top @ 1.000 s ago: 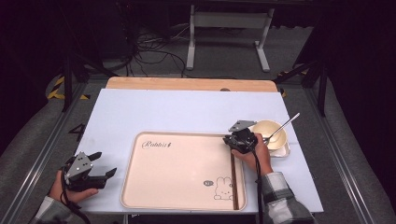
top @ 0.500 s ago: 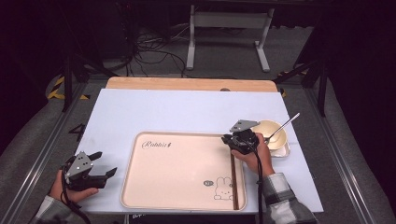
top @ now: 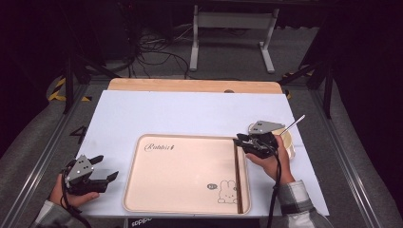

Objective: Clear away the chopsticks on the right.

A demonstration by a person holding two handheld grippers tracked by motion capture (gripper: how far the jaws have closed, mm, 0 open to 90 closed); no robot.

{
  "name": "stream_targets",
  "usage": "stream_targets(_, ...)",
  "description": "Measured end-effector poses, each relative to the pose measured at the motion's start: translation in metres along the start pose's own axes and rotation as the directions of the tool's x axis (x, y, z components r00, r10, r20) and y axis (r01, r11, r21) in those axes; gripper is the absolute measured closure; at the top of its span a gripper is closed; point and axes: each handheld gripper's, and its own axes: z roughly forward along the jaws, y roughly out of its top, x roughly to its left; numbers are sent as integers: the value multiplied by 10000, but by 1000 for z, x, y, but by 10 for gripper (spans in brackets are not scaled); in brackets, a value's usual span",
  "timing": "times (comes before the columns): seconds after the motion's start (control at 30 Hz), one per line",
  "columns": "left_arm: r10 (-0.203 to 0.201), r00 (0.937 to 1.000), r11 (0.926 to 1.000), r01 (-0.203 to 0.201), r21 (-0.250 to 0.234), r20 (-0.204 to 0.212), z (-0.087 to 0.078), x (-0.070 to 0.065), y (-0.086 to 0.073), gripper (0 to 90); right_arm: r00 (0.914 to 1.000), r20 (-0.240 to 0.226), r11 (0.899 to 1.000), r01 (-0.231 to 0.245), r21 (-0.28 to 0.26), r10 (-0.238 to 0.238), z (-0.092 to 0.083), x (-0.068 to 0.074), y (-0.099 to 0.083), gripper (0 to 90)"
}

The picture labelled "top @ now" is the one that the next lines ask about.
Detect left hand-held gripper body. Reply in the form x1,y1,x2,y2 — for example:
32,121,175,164
62,154,109,197

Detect black floor cables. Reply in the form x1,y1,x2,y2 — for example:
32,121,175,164
125,27,193,80

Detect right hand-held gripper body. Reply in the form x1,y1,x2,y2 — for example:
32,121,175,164
241,120,286,160

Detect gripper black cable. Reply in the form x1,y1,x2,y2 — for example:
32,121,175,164
265,139,283,228
59,167,93,228

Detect white square plate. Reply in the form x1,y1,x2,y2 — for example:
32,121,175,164
248,122,297,161

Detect metal spoon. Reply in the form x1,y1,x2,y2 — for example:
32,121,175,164
278,114,307,137

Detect cream bowl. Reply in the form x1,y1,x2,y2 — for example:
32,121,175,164
271,125,294,160

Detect brown chopstick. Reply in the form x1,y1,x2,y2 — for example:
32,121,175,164
233,139,242,215
236,139,244,215

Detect yellow black hazard tape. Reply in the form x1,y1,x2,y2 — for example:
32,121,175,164
282,69,316,100
48,77,93,104

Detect black tripod stand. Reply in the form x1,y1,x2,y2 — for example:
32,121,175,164
278,58,336,121
61,51,122,116

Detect white metal stand frame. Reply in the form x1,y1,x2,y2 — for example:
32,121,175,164
188,4,280,75

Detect white table board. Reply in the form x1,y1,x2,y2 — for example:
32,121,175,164
76,89,331,219

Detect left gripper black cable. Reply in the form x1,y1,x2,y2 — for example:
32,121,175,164
59,167,93,228

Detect aluminium floor rail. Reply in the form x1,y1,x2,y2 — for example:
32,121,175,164
308,89,383,228
0,83,91,228

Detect person's left hand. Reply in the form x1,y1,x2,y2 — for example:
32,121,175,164
49,173,101,209

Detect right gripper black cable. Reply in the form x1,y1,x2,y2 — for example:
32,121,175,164
265,139,283,228

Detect beige tray with rabbit print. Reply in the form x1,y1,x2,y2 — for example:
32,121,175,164
122,133,252,216

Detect person's right hand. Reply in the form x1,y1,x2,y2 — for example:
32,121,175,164
244,135,297,187

